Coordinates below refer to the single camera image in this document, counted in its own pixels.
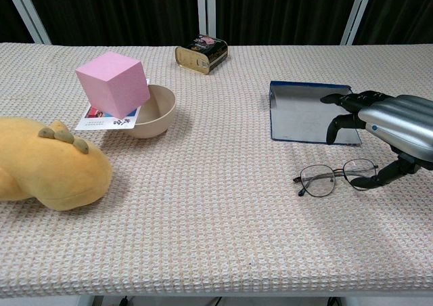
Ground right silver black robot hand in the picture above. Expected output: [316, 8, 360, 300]
[320, 89, 433, 192]

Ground thin metal eyeglasses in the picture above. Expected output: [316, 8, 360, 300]
[292, 158, 380, 198]

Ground black gold tin can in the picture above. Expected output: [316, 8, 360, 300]
[174, 34, 229, 73]

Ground beige waffle tablecloth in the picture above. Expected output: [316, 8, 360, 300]
[0, 42, 433, 299]

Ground beige bowl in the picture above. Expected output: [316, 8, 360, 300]
[127, 84, 177, 139]

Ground pink foam cube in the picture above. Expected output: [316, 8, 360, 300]
[74, 51, 151, 120]

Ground black pleated curtain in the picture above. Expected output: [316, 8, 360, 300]
[0, 0, 433, 46]

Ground white printed card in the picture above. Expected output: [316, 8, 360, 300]
[74, 79, 150, 131]

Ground yellow plush toy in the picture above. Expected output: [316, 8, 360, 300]
[0, 116, 113, 212]

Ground white aluminium frame post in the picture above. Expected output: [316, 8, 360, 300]
[340, 0, 377, 46]
[0, 0, 52, 45]
[197, 0, 217, 45]

